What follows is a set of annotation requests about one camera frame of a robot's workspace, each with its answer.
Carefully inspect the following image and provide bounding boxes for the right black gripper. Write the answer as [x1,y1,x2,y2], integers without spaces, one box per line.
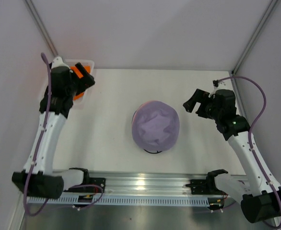
[183,89,222,121]

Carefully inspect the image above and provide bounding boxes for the red hat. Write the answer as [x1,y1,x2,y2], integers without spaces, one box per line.
[70,65,91,101]

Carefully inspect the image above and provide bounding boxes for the purple bucket hat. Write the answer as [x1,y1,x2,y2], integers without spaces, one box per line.
[131,101,180,152]

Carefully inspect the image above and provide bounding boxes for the black wire hat stand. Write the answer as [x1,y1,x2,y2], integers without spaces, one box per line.
[144,149,163,154]

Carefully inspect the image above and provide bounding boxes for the pink bucket hat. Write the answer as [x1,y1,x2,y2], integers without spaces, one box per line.
[131,111,137,124]

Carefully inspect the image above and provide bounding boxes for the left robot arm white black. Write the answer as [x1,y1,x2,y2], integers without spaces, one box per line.
[12,62,95,199]

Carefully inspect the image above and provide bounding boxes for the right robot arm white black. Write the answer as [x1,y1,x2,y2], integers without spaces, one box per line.
[183,89,281,223]

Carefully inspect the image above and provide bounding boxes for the white plastic basket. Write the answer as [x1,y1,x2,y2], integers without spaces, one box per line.
[49,56,95,110]

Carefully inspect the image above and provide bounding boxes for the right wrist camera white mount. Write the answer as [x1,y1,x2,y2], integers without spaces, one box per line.
[211,80,228,95]

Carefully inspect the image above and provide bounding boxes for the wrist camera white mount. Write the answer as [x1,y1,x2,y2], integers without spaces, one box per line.
[50,56,70,69]
[211,80,228,95]

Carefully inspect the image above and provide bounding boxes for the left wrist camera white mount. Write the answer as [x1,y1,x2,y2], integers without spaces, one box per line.
[50,56,70,69]

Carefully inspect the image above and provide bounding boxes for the left aluminium corner post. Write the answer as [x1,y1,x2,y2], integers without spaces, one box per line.
[23,0,59,57]

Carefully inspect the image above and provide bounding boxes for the aluminium corner post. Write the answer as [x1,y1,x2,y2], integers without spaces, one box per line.
[231,0,281,75]
[23,0,59,57]

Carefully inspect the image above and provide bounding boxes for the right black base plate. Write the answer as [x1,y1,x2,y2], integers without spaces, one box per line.
[185,179,222,195]

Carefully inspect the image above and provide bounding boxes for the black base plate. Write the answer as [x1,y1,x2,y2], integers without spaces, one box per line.
[65,177,106,193]
[185,179,222,195]

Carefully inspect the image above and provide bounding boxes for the right aluminium corner post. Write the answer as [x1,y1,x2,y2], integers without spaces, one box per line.
[231,0,281,75]

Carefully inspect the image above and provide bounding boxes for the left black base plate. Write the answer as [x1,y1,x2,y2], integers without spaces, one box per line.
[65,177,106,193]

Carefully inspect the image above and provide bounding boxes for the aluminium rail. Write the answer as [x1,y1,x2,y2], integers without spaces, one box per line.
[51,170,249,197]

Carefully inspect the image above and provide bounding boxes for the white slotted cable duct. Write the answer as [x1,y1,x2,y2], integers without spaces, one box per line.
[28,194,210,207]

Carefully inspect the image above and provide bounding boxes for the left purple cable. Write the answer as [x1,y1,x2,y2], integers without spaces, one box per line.
[23,52,104,217]

